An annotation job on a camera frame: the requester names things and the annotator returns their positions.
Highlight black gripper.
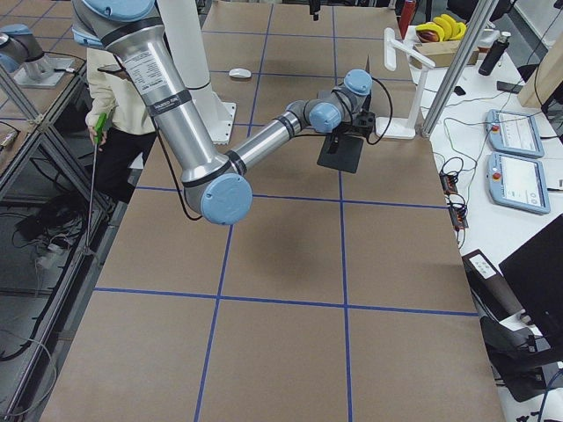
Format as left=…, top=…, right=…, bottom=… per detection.
left=340, top=111, right=376, bottom=137

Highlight black mouse pad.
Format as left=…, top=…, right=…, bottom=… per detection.
left=317, top=134, right=364, bottom=174

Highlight white computer mouse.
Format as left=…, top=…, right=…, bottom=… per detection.
left=229, top=68, right=252, bottom=80

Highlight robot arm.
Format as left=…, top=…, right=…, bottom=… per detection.
left=72, top=1, right=372, bottom=225
left=1, top=24, right=45, bottom=73

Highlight white desk lamp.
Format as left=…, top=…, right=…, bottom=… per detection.
left=376, top=27, right=435, bottom=140

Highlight red bottle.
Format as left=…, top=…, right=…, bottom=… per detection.
left=398, top=0, right=417, bottom=39

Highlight yellow bananas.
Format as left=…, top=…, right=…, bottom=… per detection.
left=415, top=14, right=467, bottom=43

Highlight upper teach pendant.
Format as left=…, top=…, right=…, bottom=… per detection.
left=486, top=109, right=545, bottom=158

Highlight teach pendant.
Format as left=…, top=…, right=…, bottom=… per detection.
left=486, top=109, right=545, bottom=158
left=486, top=152, right=551, bottom=215

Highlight black water bottle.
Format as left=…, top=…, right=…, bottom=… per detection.
left=478, top=31, right=511, bottom=76

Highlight lower teach pendant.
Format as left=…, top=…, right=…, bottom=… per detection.
left=486, top=152, right=551, bottom=215

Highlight black monitor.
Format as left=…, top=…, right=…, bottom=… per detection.
left=500, top=216, right=562, bottom=346

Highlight person in cream sweater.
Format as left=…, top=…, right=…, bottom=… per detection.
left=85, top=48, right=157, bottom=203

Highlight aluminium frame post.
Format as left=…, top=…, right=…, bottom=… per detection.
left=420, top=0, right=498, bottom=138

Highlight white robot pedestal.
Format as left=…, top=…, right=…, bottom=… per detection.
left=157, top=0, right=237, bottom=144

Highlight green-handled grabber stick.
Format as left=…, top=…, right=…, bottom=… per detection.
left=83, top=113, right=107, bottom=256

